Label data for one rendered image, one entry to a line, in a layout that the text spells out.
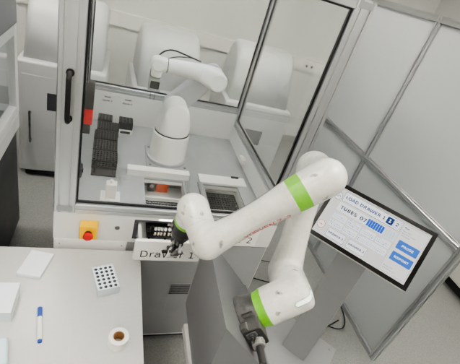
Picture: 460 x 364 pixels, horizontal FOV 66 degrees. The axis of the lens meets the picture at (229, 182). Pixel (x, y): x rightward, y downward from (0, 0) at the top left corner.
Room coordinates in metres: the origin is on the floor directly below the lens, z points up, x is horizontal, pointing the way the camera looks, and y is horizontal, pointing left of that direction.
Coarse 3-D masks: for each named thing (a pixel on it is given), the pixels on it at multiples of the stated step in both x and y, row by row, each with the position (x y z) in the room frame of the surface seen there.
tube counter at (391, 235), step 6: (360, 216) 1.52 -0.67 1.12; (366, 216) 1.52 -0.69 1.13; (360, 222) 1.50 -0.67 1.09; (366, 222) 1.50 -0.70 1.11; (372, 222) 1.50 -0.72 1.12; (372, 228) 1.48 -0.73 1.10; (378, 228) 1.47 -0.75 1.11; (384, 228) 1.47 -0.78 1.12; (384, 234) 1.45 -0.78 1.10; (390, 234) 1.45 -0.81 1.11; (396, 234) 1.45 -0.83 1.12
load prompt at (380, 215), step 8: (344, 200) 1.58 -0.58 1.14; (352, 200) 1.58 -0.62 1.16; (360, 200) 1.58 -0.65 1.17; (360, 208) 1.55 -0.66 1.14; (368, 208) 1.55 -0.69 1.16; (376, 208) 1.55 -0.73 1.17; (376, 216) 1.52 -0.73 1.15; (384, 216) 1.52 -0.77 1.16; (392, 224) 1.49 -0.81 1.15; (400, 224) 1.49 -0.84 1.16
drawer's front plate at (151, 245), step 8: (136, 240) 1.07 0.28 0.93; (144, 240) 1.08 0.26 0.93; (152, 240) 1.10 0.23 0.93; (160, 240) 1.11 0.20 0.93; (168, 240) 1.13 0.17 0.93; (136, 248) 1.07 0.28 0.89; (144, 248) 1.08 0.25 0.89; (152, 248) 1.09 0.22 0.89; (160, 248) 1.11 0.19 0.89; (184, 248) 1.15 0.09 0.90; (136, 256) 1.07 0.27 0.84; (152, 256) 1.10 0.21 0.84; (160, 256) 1.11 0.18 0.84; (176, 256) 1.14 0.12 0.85; (184, 256) 1.15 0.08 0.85; (192, 256) 1.16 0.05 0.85
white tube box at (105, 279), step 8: (112, 264) 1.02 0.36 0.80; (96, 272) 0.97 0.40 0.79; (104, 272) 0.97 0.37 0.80; (112, 272) 0.99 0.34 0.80; (96, 280) 0.93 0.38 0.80; (104, 280) 0.94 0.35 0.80; (112, 280) 0.95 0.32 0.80; (96, 288) 0.90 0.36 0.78; (104, 288) 0.90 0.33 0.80; (112, 288) 0.91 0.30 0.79
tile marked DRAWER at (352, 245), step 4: (348, 240) 1.44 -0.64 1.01; (352, 240) 1.44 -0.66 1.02; (348, 244) 1.42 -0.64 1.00; (352, 244) 1.42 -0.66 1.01; (356, 244) 1.42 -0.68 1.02; (348, 248) 1.41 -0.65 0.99; (352, 248) 1.41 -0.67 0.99; (356, 248) 1.41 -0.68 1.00; (360, 248) 1.41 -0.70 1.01; (364, 248) 1.41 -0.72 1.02; (356, 252) 1.40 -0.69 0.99; (360, 252) 1.40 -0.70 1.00; (364, 252) 1.39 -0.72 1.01
